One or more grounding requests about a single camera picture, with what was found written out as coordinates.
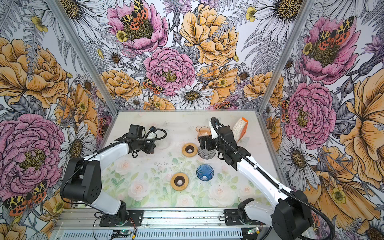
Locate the coffee filter pack orange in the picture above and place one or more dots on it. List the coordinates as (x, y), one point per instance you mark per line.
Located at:
(240, 128)

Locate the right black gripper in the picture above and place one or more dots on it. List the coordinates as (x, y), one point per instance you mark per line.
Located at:
(208, 139)

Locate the green circuit board left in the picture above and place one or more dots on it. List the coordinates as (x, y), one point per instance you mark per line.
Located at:
(121, 233)

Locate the aluminium front rail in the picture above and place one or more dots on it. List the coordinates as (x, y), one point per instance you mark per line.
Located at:
(152, 219)

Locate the green circuit board right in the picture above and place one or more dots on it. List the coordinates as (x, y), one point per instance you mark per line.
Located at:
(253, 231)

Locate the wooden ring holder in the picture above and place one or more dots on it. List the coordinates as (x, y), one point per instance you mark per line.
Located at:
(189, 150)
(179, 182)

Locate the green circuit board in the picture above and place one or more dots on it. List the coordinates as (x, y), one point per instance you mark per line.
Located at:
(253, 231)
(121, 233)

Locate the blue ribbed dripper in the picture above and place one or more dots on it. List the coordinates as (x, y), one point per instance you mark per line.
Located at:
(205, 172)

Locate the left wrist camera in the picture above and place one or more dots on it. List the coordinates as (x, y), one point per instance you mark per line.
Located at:
(152, 134)

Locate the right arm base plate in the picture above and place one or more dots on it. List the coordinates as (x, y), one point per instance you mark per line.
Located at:
(232, 218)

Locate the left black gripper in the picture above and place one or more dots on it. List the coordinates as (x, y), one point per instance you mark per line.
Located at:
(151, 146)

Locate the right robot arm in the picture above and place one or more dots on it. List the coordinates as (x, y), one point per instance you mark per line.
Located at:
(289, 215)

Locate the grey ribbed dripper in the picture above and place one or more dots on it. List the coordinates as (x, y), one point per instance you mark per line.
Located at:
(206, 154)

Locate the clear glass carafe brown handle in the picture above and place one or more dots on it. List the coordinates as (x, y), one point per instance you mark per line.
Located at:
(162, 144)

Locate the orange glass pitcher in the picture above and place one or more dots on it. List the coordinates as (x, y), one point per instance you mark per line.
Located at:
(203, 131)

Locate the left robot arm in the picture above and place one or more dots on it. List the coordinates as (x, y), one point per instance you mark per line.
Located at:
(82, 181)

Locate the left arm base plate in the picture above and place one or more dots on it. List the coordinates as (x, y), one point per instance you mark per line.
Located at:
(129, 219)

